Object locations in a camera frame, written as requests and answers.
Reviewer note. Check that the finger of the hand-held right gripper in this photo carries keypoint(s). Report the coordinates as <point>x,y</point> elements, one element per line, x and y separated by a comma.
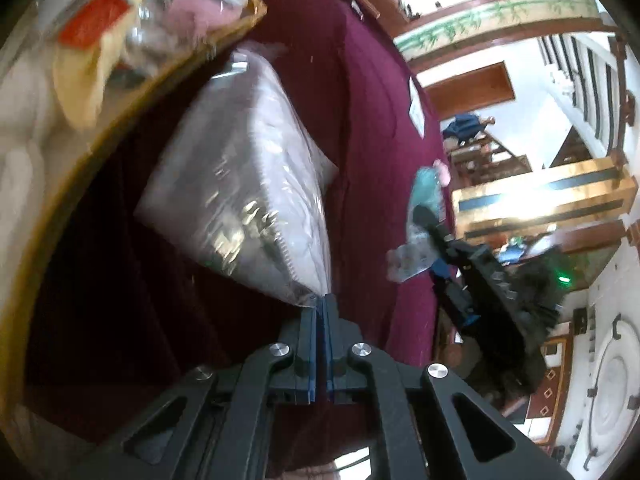
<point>435,232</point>
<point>457,295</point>

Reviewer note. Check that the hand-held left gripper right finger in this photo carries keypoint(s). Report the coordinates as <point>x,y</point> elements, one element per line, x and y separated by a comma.
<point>329,355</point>

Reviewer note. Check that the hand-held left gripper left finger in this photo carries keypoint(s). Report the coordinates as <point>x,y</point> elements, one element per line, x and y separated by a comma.
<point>315,355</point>

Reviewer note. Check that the teal plastic packet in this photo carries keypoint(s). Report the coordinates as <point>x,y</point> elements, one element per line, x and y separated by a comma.
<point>420,255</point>

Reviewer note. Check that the clear bag of lilac cloth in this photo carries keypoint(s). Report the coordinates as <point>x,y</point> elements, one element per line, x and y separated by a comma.
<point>250,175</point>

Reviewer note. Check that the large yellow cardboard box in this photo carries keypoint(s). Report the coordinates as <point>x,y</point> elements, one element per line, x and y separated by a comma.
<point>75,170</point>

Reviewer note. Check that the small pink item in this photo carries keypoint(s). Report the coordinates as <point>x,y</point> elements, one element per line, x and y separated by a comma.
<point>442,170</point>

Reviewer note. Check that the maroon tablecloth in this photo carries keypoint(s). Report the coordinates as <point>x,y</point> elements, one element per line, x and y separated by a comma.
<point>380,160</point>

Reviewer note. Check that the white paper sheet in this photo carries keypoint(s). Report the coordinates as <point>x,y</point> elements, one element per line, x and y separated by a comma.
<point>416,107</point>

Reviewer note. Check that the brown wooden door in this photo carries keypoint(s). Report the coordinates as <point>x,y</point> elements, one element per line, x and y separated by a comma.
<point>470,87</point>

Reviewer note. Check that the clear bag of pink cloth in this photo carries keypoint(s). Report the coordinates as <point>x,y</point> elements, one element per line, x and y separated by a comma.
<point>195,15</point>

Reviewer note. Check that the white fluffy cloth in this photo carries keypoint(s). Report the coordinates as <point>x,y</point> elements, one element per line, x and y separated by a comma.
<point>20,170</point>

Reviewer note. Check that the yellow cloth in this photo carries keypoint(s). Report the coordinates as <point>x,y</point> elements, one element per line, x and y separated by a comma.
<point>95,70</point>

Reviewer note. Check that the red label packet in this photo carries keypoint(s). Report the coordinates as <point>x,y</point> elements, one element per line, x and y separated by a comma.
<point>95,20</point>

